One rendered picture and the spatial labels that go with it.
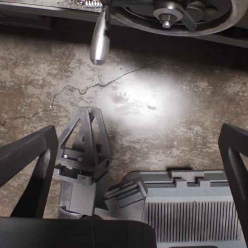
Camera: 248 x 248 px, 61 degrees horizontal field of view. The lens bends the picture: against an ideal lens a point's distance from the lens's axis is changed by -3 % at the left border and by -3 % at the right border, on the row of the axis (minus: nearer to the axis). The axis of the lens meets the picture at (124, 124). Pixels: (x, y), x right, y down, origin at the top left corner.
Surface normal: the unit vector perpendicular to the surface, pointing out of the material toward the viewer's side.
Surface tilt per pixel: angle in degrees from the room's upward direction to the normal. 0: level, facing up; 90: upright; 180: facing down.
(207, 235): 0
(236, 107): 0
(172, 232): 0
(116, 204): 9
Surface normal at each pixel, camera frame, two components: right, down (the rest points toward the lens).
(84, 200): -0.18, 0.05
